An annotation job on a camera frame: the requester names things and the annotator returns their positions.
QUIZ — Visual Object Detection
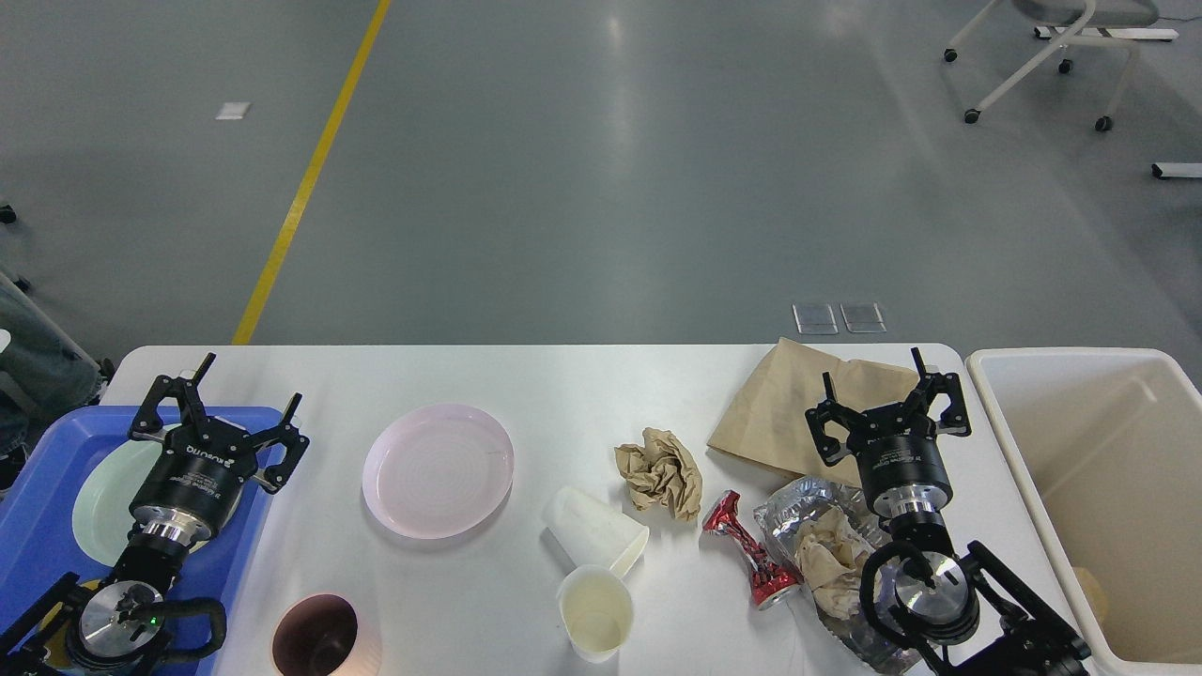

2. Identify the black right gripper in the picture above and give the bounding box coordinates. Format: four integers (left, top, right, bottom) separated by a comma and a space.
805, 346, 972, 515

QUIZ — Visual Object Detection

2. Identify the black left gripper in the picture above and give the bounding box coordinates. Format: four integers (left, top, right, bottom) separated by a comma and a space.
129, 352, 310, 542

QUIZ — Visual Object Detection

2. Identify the pink mug dark inside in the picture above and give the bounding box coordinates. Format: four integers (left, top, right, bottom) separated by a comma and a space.
270, 593, 383, 675

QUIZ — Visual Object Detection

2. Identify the pink plate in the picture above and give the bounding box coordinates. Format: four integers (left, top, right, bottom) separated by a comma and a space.
362, 403, 516, 542

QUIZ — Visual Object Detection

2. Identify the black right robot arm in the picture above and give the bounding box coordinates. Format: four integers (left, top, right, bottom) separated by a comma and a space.
807, 349, 1091, 675

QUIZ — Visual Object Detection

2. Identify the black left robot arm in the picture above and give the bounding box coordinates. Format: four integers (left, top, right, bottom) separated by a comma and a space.
2, 354, 310, 675

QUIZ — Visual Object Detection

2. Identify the clear floor plate right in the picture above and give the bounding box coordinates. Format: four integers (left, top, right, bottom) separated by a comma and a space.
839, 302, 887, 334

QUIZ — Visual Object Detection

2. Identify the clear floor plate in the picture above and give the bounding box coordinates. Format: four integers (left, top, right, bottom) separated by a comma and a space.
793, 303, 839, 336
839, 302, 887, 334

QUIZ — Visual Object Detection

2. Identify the light green plate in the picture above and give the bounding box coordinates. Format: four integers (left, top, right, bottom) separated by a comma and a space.
71, 440, 162, 567

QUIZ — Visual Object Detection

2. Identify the flat brown paper bag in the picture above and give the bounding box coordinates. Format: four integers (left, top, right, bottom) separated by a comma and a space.
707, 338, 918, 487

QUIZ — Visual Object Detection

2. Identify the clear floor plate left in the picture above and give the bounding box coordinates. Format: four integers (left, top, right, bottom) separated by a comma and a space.
793, 303, 839, 336

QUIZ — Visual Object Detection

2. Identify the crumpled tissue in bag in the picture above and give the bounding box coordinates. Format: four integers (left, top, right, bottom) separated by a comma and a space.
789, 506, 889, 621

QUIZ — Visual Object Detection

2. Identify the silver foil bag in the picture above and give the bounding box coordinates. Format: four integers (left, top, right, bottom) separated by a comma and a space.
754, 478, 920, 675

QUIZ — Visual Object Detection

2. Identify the person in jeans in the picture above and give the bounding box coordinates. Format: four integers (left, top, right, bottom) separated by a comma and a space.
1, 273, 111, 497

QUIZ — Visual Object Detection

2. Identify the cream plastic bin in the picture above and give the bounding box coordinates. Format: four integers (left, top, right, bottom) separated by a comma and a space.
965, 346, 1201, 675

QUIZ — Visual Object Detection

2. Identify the crushed red can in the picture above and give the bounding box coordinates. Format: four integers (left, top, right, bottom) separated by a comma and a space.
702, 490, 801, 611

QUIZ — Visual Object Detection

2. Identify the teal mug yellow inside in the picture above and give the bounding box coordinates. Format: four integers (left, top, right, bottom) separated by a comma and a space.
38, 579, 101, 674

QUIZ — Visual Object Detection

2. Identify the crumpled brown paper ball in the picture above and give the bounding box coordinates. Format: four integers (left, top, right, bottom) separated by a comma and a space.
613, 427, 703, 522

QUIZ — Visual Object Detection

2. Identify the white paper cup lying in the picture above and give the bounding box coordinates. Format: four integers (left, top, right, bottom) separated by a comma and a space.
542, 486, 650, 579

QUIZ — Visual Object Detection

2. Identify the white paper cup upright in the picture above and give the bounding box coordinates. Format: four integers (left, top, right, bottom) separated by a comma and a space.
555, 564, 635, 664

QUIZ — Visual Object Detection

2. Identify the white bar on floor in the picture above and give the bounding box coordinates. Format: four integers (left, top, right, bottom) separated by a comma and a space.
1150, 161, 1202, 180

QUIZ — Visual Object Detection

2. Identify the white office chair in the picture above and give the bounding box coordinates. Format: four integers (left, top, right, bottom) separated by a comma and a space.
963, 1, 1161, 132

